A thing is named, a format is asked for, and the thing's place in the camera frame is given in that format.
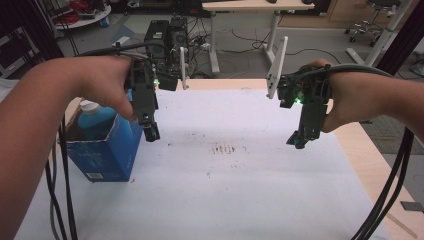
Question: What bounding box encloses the black cable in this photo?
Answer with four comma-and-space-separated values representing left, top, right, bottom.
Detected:
349, 128, 409, 240
44, 41, 171, 240
361, 129, 417, 240

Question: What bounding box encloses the white metal stand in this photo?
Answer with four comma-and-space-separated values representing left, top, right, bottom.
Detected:
345, 0, 416, 67

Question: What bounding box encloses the black computer tower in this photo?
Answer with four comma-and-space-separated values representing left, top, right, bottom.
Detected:
168, 16, 190, 66
143, 19, 170, 62

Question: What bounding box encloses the blue cardboard box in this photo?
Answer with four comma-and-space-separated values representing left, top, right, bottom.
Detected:
64, 91, 144, 183

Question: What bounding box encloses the person's right hand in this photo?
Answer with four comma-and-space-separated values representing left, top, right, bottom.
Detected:
306, 58, 353, 134

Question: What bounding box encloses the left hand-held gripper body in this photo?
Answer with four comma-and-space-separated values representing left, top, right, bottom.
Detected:
125, 46, 190, 128

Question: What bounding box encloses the black rolling stool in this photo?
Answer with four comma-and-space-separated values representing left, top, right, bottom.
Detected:
344, 0, 403, 48

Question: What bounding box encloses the grey cable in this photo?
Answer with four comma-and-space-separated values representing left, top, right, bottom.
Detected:
49, 139, 65, 240
324, 63, 396, 80

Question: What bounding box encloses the person's left hand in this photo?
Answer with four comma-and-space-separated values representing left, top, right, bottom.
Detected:
75, 55, 138, 122

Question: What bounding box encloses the blue bottle with white cap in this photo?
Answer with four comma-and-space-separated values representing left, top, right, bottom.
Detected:
77, 99, 118, 141

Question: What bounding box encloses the white table sheet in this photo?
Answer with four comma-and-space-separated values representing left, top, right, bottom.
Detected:
14, 88, 391, 240

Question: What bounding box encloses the round white table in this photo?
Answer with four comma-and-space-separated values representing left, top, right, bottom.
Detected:
49, 0, 113, 32

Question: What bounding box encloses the white desk with wooden top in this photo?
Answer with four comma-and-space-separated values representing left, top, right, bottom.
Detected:
201, 0, 316, 75

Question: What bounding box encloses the white power strip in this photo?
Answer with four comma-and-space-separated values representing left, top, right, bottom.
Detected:
111, 35, 132, 48

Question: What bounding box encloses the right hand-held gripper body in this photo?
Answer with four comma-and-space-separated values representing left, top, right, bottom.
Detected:
266, 35, 332, 141

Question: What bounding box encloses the dark grey flat tile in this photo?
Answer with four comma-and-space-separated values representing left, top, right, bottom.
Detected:
399, 200, 424, 213

